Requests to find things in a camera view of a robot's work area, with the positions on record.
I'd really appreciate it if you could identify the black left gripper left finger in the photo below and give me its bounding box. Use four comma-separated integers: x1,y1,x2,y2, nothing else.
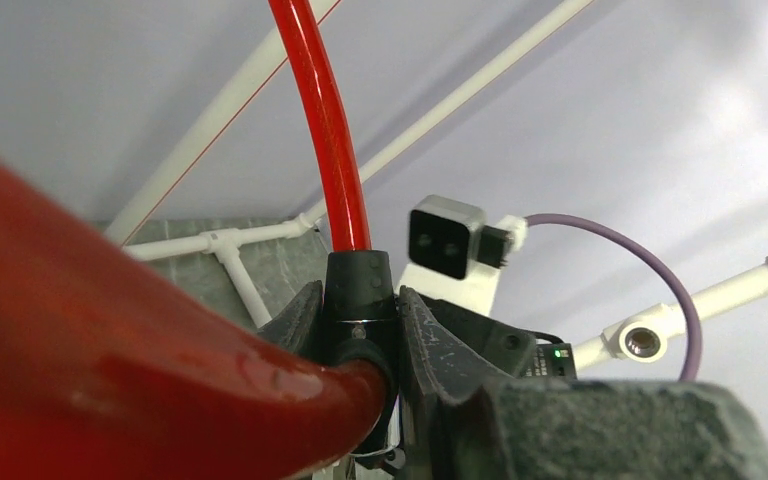
258,280,324,361

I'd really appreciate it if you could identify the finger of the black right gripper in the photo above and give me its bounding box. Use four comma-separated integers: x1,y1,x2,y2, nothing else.
421,295,538,378

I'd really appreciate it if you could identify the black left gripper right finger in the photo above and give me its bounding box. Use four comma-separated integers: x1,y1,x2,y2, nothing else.
398,287,768,479

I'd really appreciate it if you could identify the red cable bike lock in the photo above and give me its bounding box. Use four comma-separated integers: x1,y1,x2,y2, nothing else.
0,0,402,480

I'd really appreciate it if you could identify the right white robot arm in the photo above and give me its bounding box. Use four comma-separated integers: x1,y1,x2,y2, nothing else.
423,296,577,379

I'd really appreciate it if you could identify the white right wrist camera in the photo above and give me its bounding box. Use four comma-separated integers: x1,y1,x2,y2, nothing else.
398,195,528,316

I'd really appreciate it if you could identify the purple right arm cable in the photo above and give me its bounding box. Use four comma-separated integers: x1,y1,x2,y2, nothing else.
524,213,705,384

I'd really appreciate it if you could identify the white pvc pipe frame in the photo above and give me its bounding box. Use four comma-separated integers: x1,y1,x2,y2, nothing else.
88,1,768,377

